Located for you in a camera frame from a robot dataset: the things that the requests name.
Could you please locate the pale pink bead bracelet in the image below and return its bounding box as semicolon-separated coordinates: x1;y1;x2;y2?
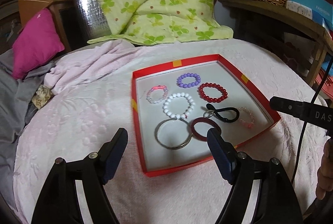
237;106;256;129

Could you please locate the dark red bangle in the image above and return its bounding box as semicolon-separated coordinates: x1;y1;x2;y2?
190;117;222;142

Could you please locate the black hair tie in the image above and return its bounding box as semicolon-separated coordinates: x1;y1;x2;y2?
203;103;240;123

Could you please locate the red bead bracelet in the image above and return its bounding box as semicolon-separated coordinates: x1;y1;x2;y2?
198;82;229;103

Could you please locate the silver metal bangle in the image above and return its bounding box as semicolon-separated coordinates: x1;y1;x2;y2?
154;118;193;150

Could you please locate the white bead bracelet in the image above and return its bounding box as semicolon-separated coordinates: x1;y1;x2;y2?
163;92;195;120

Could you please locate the purple bead bracelet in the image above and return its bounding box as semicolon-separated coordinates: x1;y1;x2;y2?
176;72;202;89

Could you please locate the clear pink bead bracelet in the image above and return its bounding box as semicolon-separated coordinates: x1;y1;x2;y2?
145;85;169;105

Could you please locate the person's right hand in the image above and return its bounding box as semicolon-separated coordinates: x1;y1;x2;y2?
316;140;333;200

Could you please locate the wooden side table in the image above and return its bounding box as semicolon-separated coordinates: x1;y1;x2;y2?
219;0;332;86

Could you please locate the pink bed blanket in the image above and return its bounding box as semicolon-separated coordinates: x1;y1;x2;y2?
14;39;314;223

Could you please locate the red shallow box lid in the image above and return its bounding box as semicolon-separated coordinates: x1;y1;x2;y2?
132;54;281;177

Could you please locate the floral patterned pouch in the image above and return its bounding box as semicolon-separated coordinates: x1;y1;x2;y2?
32;85;54;109

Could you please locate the white small box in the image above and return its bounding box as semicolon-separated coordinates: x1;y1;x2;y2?
286;0;313;20

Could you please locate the grey cloth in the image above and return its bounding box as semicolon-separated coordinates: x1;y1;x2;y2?
0;50;55;208

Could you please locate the blue cardboard box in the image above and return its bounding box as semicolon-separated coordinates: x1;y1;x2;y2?
292;0;332;30

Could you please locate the magenta pillow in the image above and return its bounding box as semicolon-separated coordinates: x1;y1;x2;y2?
12;8;65;79

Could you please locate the silver insulation sheet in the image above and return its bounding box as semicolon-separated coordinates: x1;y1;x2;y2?
74;0;111;41

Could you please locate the black cable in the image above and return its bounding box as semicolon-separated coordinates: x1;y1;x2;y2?
291;58;333;184

